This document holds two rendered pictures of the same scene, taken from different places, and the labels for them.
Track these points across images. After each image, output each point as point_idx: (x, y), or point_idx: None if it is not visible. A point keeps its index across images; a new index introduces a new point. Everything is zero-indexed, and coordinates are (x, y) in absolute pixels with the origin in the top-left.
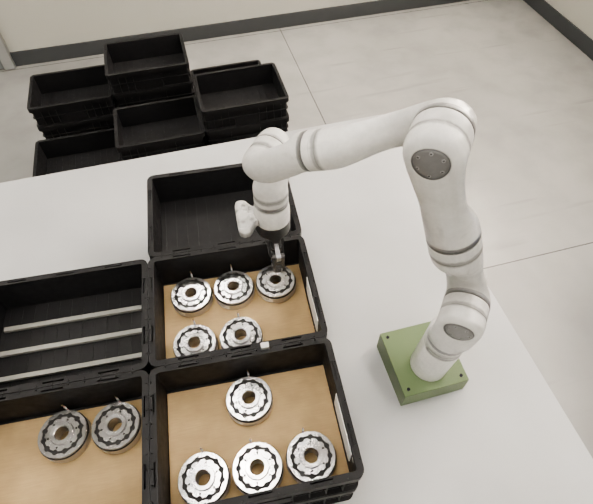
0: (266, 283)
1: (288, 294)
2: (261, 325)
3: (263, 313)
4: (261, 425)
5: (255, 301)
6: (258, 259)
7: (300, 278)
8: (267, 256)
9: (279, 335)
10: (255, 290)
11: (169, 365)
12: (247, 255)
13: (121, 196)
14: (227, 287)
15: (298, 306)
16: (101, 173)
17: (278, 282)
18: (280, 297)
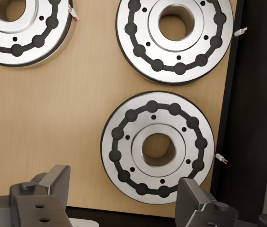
0: (154, 120)
1: (104, 169)
2: (52, 73)
3: (84, 88)
4: None
5: (127, 77)
6: (242, 120)
7: (159, 211)
8: (241, 150)
9: (10, 110)
10: (160, 87)
11: None
12: (259, 89)
13: None
14: (175, 4)
15: (77, 181)
16: None
17: (165, 152)
18: (100, 145)
